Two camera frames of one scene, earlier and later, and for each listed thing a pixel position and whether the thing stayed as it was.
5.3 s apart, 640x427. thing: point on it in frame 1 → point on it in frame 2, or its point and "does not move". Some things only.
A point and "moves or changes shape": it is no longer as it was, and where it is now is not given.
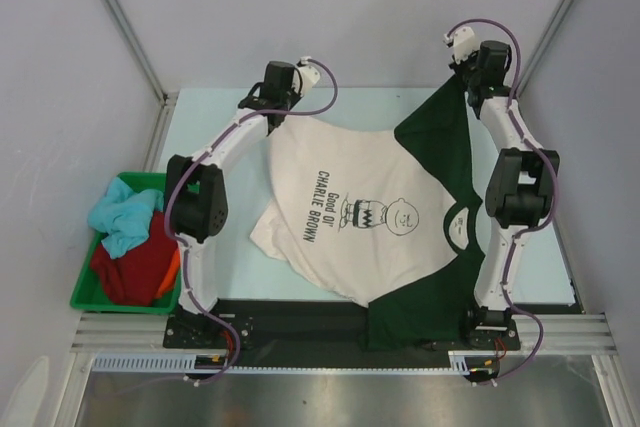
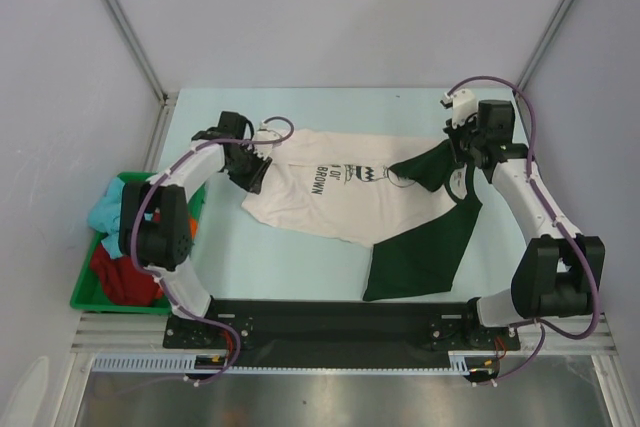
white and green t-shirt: x=372 y=216 moves or changes shape
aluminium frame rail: x=144 y=335 does not move
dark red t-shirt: x=135 y=277 does not move
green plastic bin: x=88 y=296 does not move
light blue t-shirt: x=124 y=215 does not move
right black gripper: x=470 y=73 → x=461 y=145
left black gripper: x=295 y=96 → x=253 y=181
